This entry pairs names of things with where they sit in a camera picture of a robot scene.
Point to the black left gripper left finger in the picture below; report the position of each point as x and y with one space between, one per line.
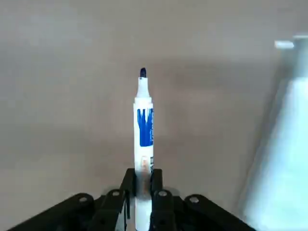
106 211

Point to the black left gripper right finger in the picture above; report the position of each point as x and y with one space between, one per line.
168 211

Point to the white blue whiteboard marker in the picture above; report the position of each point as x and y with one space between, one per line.
143 125

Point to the silver framed whiteboard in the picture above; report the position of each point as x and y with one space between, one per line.
284 144

